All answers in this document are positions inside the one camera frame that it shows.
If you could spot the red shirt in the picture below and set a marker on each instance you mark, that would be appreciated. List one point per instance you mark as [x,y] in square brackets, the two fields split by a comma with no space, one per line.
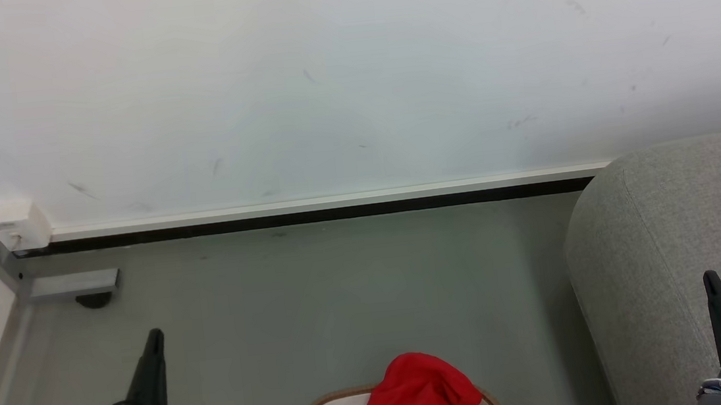
[419,398]

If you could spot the grey fabric sofa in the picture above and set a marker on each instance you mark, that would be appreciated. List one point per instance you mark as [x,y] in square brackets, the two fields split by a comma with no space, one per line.
[663,253]

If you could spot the black round foot pad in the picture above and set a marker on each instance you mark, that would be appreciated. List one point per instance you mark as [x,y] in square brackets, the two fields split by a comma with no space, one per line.
[94,300]

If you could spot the white plastic corner box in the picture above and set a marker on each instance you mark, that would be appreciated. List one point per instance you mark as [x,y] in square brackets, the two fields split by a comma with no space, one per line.
[22,222]

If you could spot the grey metal foot bracket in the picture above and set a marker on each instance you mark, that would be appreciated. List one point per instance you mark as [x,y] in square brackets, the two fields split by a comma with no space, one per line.
[74,283]

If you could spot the white wall trim rail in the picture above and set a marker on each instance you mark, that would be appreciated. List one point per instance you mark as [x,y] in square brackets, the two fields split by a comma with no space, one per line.
[334,201]

